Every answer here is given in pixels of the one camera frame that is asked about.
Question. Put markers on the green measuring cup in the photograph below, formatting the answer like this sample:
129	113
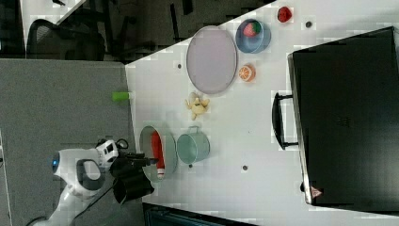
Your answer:
193	146

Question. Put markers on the silver toaster oven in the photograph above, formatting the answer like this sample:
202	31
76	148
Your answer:
345	97

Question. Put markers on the blue bowl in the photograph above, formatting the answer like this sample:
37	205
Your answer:
255	44

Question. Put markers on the red pepper toy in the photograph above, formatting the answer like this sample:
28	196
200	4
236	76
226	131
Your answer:
284	14

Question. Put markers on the orange slice toy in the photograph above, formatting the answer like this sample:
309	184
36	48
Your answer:
247	73

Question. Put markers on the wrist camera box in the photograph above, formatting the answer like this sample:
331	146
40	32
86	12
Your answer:
108	152

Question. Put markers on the peeled banana toy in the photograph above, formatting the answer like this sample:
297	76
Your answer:
196	105

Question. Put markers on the grey round plate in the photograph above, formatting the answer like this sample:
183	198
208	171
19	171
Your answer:
211	60

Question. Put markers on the strawberry toy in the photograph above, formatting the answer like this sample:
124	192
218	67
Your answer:
252	29

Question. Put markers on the green lime toy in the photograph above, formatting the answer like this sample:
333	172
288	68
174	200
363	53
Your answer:
120	96

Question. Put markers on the black office chair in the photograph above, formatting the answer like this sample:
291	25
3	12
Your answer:
50	41

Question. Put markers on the black cylinder cup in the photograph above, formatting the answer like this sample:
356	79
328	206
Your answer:
132	187

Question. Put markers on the red ketchup bottle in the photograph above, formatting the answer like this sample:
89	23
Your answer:
157	151

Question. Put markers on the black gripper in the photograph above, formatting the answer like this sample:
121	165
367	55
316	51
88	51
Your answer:
129	164

